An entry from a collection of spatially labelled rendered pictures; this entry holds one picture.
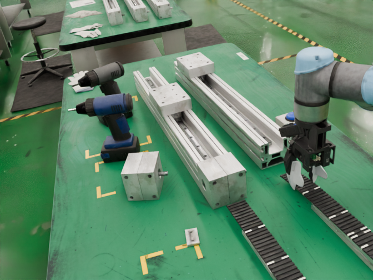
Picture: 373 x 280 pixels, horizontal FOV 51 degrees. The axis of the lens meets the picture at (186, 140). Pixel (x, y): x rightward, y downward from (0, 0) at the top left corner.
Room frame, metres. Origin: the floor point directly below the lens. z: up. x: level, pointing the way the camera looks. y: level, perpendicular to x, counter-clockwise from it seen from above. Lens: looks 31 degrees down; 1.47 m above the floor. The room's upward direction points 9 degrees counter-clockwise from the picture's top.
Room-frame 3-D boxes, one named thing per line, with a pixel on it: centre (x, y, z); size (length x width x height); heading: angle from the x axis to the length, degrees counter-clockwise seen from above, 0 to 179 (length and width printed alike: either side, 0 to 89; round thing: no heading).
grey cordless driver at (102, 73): (1.35, 0.28, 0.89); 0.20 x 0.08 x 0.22; 122
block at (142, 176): (0.89, 0.12, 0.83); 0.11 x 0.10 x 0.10; 80
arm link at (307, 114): (0.76, -0.29, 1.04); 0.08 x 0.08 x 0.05
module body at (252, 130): (1.30, -0.15, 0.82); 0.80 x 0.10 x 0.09; 15
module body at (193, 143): (1.25, 0.04, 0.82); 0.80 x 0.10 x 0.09; 15
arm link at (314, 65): (0.75, -0.29, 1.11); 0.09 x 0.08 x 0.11; 49
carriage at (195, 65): (1.54, -0.08, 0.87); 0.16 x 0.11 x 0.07; 15
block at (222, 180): (0.82, -0.09, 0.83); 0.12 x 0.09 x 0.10; 105
